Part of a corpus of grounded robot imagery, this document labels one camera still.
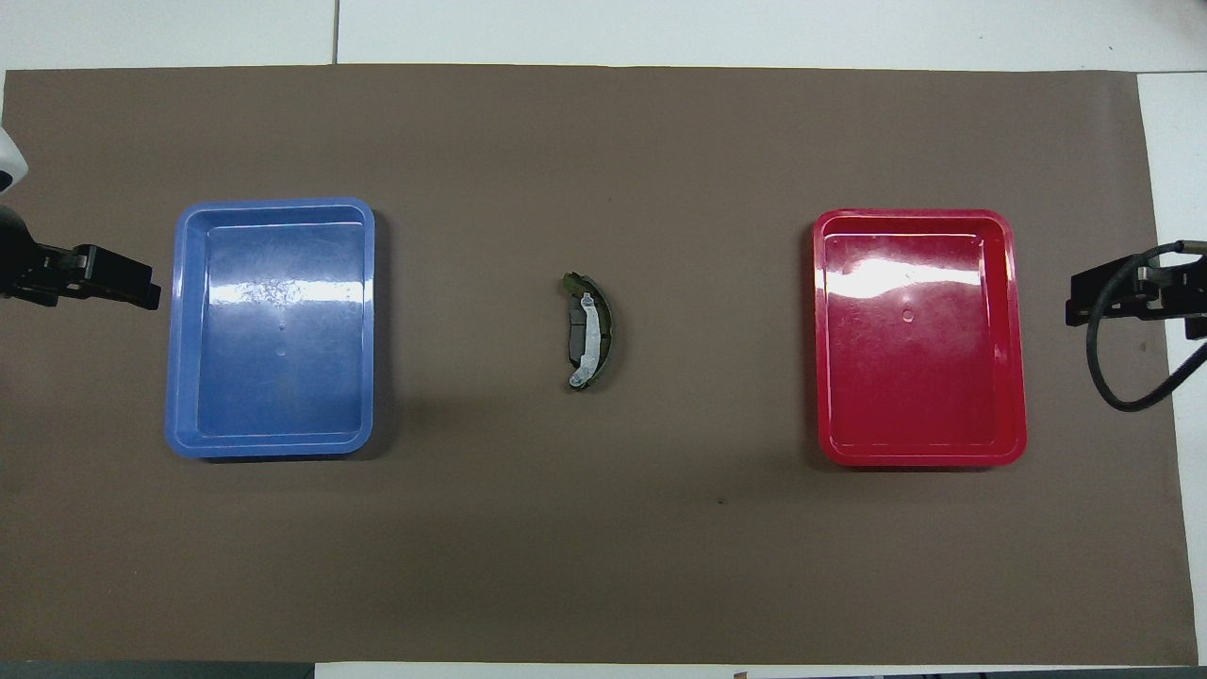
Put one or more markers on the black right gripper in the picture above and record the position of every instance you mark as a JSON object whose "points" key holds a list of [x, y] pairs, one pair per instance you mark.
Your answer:
{"points": [[1188, 292]]}

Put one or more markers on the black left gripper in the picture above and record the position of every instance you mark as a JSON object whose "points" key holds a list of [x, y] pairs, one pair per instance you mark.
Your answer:
{"points": [[28, 269]]}

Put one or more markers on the red plastic tray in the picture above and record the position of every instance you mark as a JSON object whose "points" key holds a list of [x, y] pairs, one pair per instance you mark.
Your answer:
{"points": [[919, 377]]}

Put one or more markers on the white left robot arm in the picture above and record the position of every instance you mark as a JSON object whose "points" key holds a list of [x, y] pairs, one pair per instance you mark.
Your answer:
{"points": [[9, 160]]}

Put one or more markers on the dark brake pad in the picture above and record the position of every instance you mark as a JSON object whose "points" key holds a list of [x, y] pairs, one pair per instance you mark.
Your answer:
{"points": [[574, 330]]}

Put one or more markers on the brown table mat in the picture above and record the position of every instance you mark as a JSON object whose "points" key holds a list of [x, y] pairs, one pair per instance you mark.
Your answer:
{"points": [[471, 547]]}

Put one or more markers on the blue plastic tray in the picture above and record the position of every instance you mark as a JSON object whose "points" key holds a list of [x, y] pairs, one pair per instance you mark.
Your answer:
{"points": [[273, 377]]}

